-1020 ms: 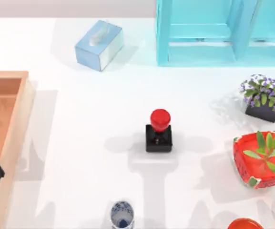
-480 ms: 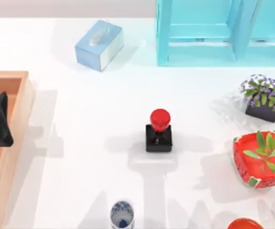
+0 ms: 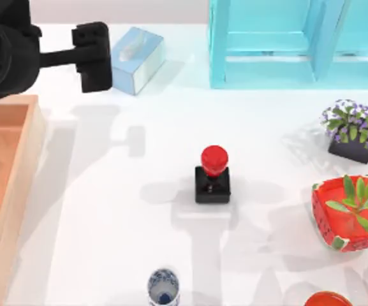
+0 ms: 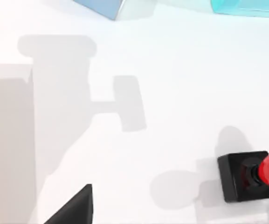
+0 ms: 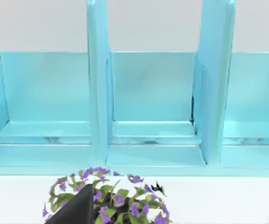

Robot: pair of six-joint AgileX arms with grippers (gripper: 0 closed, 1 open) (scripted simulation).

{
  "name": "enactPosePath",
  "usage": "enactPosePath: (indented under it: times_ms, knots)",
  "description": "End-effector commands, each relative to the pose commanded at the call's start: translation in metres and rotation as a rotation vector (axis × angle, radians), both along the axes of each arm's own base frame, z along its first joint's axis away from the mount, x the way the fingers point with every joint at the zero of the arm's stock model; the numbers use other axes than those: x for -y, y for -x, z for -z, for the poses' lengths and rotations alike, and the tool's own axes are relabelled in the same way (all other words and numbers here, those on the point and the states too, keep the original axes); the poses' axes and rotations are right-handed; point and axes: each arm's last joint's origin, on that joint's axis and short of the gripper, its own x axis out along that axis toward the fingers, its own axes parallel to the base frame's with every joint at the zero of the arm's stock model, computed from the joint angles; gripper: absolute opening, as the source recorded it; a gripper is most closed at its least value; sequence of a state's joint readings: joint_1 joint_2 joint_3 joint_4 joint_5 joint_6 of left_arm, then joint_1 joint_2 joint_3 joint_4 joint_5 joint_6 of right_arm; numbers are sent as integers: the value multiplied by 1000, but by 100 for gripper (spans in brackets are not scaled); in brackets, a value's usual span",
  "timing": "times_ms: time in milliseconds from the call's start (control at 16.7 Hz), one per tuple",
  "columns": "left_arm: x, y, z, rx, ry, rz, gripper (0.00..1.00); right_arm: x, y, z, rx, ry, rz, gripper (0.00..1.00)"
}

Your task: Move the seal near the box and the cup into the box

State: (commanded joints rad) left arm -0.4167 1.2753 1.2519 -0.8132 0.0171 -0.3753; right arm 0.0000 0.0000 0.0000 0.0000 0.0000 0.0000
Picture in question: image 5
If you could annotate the light blue rack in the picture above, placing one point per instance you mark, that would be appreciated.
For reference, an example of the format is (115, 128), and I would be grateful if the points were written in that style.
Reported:
(148, 93)

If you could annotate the purple flowered potted plant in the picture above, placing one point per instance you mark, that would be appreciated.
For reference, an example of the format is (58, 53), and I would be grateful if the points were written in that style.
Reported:
(129, 200)

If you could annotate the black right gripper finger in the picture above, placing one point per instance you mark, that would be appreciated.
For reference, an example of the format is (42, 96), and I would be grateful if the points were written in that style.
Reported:
(79, 207)

